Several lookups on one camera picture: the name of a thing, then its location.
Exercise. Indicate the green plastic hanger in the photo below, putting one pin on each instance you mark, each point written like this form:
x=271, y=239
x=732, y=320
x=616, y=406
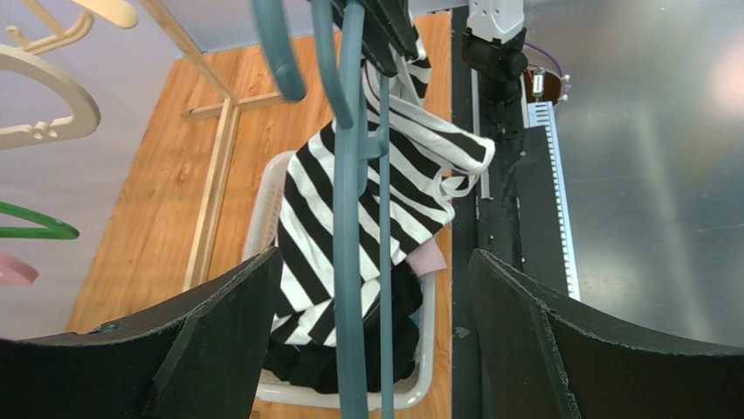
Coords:
x=45, y=227

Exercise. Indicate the pink plastic hanger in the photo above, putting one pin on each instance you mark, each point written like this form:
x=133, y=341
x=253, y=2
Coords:
x=16, y=272

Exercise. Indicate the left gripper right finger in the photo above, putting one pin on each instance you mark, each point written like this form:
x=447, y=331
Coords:
x=550, y=356

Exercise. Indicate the teal plastic hanger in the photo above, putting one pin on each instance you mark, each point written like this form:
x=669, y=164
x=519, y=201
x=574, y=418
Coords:
x=353, y=147

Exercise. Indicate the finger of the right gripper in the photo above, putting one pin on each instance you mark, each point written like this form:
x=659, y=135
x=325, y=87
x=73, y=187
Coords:
x=388, y=34

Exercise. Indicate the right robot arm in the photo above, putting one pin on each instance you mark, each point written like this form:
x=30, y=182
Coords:
x=492, y=43

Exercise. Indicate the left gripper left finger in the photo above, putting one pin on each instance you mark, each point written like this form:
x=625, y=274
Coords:
x=196, y=355

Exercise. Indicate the wooden clothes rack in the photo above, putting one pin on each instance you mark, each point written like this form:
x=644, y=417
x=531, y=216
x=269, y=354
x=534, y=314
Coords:
x=228, y=114

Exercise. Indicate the pink tank top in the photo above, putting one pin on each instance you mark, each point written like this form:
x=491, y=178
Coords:
x=426, y=258

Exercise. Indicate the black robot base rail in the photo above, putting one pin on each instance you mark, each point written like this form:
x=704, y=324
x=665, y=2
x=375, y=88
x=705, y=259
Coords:
x=518, y=212

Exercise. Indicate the cream plastic hanger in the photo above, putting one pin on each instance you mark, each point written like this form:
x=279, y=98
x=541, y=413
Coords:
x=40, y=103

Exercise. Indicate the white plastic basket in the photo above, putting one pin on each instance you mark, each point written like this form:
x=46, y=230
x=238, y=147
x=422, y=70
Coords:
x=260, y=234

